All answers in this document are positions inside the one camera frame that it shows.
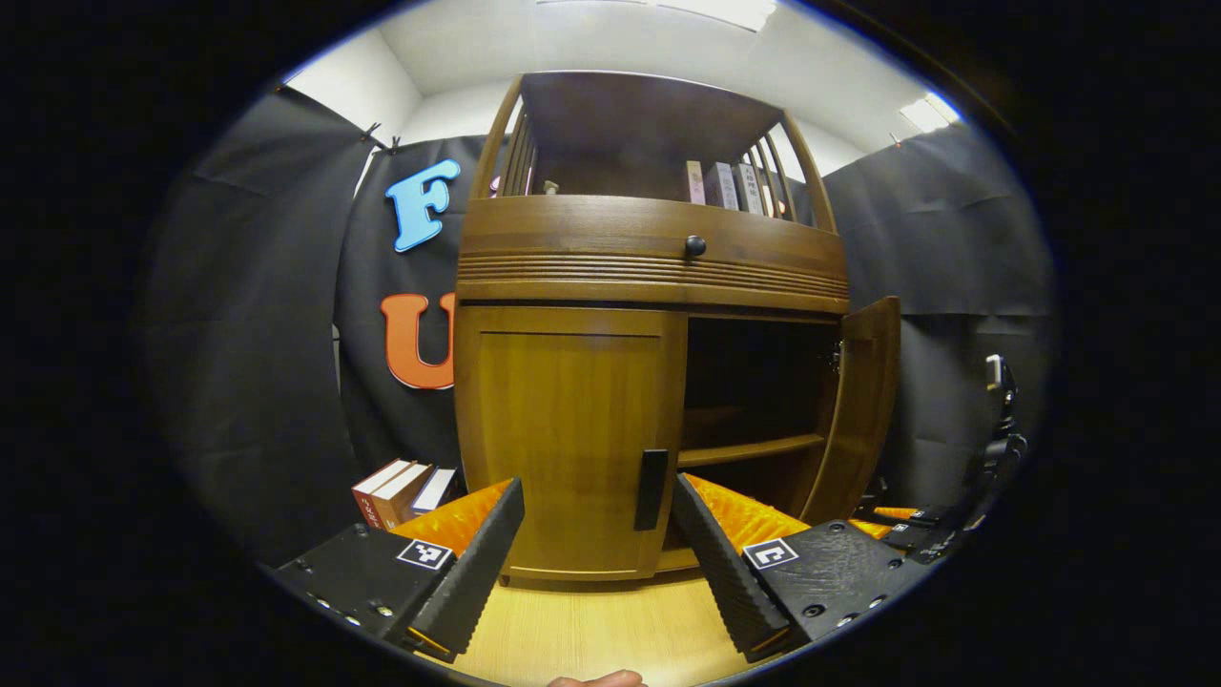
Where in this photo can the red-brown lying book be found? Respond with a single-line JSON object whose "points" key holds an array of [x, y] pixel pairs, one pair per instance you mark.
{"points": [[372, 496]]}

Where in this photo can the pale grey upright book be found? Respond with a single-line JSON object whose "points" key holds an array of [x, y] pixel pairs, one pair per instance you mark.
{"points": [[722, 187]]}

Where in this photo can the small ceiling light panel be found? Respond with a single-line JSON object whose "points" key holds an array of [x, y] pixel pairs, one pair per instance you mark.
{"points": [[930, 113]]}

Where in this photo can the black backdrop cloth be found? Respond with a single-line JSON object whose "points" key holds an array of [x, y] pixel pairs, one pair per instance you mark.
{"points": [[267, 334]]}

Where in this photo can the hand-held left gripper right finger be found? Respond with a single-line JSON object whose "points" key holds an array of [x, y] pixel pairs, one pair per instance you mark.
{"points": [[725, 572]]}

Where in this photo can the large ceiling light panel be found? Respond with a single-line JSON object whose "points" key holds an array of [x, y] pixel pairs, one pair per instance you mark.
{"points": [[720, 11]]}

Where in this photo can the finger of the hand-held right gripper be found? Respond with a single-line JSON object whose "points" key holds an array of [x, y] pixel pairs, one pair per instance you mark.
{"points": [[920, 517], [916, 542]]}

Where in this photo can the white and blue lying book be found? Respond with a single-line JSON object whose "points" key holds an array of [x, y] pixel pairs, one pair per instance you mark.
{"points": [[437, 489]]}

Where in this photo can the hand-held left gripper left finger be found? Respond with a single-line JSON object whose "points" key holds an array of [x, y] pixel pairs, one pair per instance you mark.
{"points": [[472, 572]]}

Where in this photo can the white upright book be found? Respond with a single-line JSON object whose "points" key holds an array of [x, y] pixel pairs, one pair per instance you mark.
{"points": [[751, 191]]}

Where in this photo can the wooden cabinet drawer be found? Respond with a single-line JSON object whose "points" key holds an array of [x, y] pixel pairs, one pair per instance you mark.
{"points": [[572, 239]]}

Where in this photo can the wooden inner shelf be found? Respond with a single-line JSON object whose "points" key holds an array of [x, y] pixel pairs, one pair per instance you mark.
{"points": [[754, 448]]}

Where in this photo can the black round drawer knob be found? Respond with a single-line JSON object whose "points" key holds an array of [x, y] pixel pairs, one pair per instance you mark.
{"points": [[695, 245]]}

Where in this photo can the wooden double-door shoe cabinet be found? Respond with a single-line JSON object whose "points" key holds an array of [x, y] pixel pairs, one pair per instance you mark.
{"points": [[630, 124]]}

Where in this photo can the wooden cabinet door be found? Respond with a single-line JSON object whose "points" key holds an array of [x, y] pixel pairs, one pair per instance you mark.
{"points": [[563, 420], [863, 401]]}

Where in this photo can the brown lying book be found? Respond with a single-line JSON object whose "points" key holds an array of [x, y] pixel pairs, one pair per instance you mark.
{"points": [[401, 491]]}

